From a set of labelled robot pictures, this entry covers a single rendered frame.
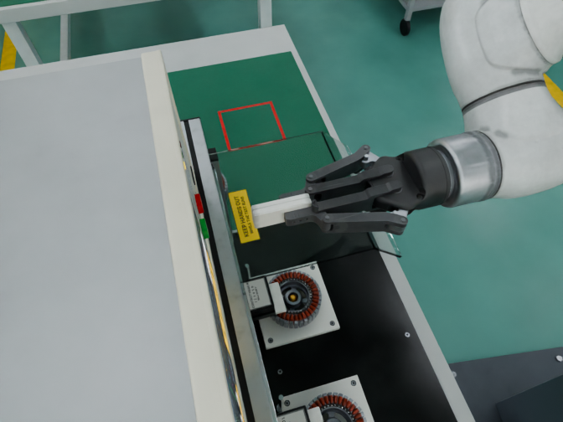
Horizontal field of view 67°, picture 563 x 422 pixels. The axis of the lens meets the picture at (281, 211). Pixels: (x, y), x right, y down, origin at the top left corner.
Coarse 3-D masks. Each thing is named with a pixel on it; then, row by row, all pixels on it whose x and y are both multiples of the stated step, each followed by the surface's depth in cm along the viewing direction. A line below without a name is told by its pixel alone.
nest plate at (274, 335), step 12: (312, 276) 90; (288, 288) 88; (324, 288) 88; (324, 300) 87; (324, 312) 85; (264, 324) 84; (276, 324) 84; (312, 324) 84; (324, 324) 84; (336, 324) 84; (264, 336) 83; (276, 336) 83; (288, 336) 83; (300, 336) 83; (312, 336) 83
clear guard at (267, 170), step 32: (224, 160) 70; (256, 160) 70; (288, 160) 70; (320, 160) 70; (224, 192) 67; (256, 192) 67; (288, 192) 67; (256, 256) 60; (288, 256) 60; (320, 256) 60
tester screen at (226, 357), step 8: (200, 232) 43; (200, 240) 39; (200, 248) 36; (208, 272) 40; (208, 280) 36; (216, 312) 38; (216, 320) 35; (216, 328) 32; (224, 344) 38; (224, 352) 35; (224, 360) 33; (232, 376) 40; (232, 384) 36; (232, 392) 34; (232, 400) 31; (232, 408) 30
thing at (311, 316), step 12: (276, 276) 86; (288, 276) 86; (300, 276) 86; (300, 288) 87; (312, 288) 84; (288, 300) 84; (300, 300) 84; (312, 300) 83; (288, 312) 82; (300, 312) 82; (312, 312) 82; (288, 324) 84; (300, 324) 81
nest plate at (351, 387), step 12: (324, 384) 78; (336, 384) 78; (348, 384) 78; (360, 384) 78; (288, 396) 76; (300, 396) 76; (312, 396) 76; (348, 396) 76; (360, 396) 76; (288, 408) 75; (324, 420) 74; (372, 420) 74
